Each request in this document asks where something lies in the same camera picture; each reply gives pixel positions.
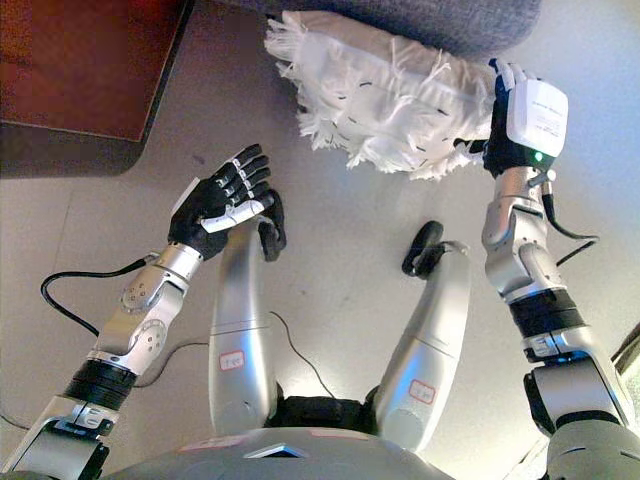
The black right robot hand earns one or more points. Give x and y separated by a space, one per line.
535 115

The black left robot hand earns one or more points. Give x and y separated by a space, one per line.
200 215

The white fringed pillow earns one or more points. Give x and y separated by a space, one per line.
380 100

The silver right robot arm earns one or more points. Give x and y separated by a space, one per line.
545 310

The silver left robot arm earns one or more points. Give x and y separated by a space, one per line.
140 310

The black left robot foot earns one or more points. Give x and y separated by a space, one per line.
274 225

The black robot foot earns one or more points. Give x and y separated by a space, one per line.
425 240
274 225

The silver left robot leg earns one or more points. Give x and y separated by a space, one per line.
240 325

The silver robot leg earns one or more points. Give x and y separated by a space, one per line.
425 350
240 325

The grey fabric armchair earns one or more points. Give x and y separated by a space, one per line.
425 20

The black right robot foot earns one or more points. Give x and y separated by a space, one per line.
425 240

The reddish wooden cabinet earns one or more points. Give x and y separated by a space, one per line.
85 65

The silver right robot leg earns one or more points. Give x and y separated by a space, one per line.
425 350

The grey robot torso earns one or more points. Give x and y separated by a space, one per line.
310 450

